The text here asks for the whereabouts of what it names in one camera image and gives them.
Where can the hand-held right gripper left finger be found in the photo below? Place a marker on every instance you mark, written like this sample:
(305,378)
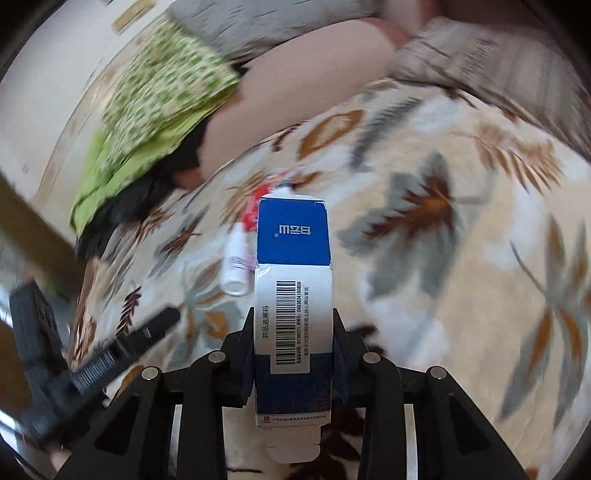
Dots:
(240,364)

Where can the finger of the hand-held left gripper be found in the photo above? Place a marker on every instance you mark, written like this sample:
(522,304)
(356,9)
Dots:
(138,334)

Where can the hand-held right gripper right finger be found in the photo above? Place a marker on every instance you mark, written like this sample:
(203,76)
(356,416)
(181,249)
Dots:
(342,369)

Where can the blue and white medicine box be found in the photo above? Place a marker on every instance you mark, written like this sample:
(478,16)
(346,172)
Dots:
(293,240)

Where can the small white bottle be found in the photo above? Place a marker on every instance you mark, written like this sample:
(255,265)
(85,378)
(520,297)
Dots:
(235,267)

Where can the brown wooden board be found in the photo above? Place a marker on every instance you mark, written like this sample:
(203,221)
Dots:
(37,235)

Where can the black cloth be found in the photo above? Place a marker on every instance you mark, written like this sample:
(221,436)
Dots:
(138,198)

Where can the leaf printed blanket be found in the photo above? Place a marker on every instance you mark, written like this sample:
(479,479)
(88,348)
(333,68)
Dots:
(461,277)

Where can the red and white box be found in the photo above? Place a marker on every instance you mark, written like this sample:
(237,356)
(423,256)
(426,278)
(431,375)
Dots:
(258,203)

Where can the green patterned quilt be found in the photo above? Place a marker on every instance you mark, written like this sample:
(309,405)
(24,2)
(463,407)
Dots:
(157,115)

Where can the pink upholstered sofa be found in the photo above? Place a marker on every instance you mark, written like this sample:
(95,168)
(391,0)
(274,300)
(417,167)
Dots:
(295,87)

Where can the grey quilted pillow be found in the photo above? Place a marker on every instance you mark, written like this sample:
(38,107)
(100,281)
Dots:
(258,23)

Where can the striped floral pillow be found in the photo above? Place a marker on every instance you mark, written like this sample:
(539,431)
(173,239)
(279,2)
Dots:
(498,69)

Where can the beige wall switch plate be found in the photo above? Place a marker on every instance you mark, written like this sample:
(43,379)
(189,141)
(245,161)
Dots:
(131,18)

